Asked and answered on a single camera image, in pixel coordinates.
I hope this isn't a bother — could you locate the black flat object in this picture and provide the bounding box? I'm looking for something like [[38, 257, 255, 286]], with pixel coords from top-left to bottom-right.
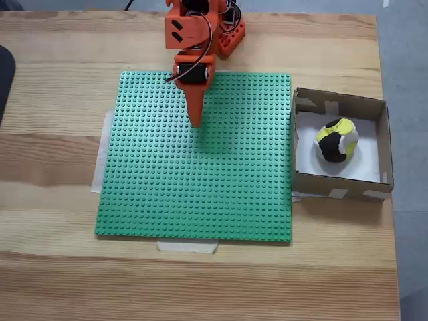
[[0, 45, 17, 130]]

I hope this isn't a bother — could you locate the brown cardboard box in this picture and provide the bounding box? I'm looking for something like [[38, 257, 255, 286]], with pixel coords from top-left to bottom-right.
[[292, 87, 395, 203]]

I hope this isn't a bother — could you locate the base wire bundle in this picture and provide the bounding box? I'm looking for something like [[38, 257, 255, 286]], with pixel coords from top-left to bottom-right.
[[219, 0, 242, 34]]

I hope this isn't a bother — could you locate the green studded baseplate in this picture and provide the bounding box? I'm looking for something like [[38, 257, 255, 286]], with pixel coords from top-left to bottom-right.
[[94, 70, 294, 244]]

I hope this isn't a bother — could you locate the masking tape strip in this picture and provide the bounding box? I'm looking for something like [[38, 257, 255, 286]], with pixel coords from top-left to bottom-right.
[[156, 239, 219, 254], [90, 109, 114, 194]]

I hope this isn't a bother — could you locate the gripper servo cable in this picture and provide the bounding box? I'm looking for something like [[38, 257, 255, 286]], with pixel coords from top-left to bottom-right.
[[166, 12, 215, 83]]

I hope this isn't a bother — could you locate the white paper sheet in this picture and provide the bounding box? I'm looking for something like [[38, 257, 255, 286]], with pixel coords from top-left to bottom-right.
[[296, 112, 382, 183]]

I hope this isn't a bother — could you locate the yellow black white soft ball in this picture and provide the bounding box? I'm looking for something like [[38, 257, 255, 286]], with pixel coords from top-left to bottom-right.
[[313, 117, 360, 164]]

